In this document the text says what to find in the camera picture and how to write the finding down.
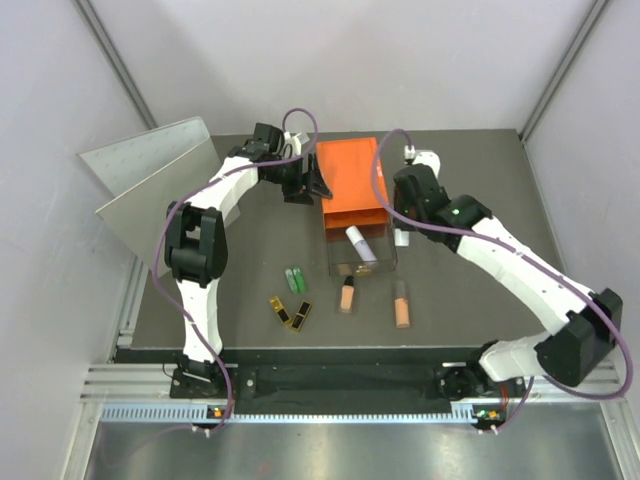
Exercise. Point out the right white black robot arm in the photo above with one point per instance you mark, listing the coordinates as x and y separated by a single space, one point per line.
577 321

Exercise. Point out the gold black compact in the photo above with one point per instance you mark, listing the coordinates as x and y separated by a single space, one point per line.
301 315
280 310

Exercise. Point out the green lipstick tube right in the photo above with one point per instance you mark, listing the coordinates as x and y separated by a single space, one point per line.
300 281

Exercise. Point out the peach foundation bottle black cap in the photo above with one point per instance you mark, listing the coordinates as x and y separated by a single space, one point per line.
347 293

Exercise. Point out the clear acrylic drawer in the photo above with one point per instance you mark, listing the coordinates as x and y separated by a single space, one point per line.
343 260

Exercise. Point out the green lipstick tube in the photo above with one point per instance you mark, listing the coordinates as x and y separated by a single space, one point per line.
291 281
300 281

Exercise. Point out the slotted grey cable duct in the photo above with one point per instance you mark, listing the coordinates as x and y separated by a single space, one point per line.
205 414

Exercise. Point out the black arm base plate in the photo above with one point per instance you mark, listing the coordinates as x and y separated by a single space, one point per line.
302 384

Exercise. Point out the aluminium frame rail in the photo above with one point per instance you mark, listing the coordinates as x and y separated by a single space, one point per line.
151 382

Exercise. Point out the green white tube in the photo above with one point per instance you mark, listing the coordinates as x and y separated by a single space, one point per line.
401 238

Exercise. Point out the gold black compact left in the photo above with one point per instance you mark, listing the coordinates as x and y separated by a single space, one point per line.
280 310

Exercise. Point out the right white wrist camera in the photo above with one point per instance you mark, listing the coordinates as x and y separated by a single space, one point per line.
414 156

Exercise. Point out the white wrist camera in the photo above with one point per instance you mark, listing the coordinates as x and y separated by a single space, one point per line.
293 144
414 156

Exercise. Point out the orange drawer box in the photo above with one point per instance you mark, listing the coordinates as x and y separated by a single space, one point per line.
346 168

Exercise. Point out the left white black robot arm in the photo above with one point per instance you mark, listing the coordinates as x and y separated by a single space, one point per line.
196 249

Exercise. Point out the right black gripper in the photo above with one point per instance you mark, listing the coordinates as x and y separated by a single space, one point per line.
397 200

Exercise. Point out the green lipstick tube left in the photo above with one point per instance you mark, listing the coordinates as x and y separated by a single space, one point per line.
291 281

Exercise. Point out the lilac white tube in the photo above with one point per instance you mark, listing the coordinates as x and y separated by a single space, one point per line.
360 245

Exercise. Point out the orange tube grey cap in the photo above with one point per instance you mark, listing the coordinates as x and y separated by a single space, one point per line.
401 305

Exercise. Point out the gold black compact right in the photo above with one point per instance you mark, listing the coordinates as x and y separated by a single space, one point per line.
301 315

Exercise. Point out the grey metal panel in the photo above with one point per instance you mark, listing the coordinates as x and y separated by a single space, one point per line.
148 171

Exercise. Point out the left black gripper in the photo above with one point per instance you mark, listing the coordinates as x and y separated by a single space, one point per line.
305 185

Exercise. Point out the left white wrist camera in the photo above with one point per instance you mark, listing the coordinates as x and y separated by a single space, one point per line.
293 144

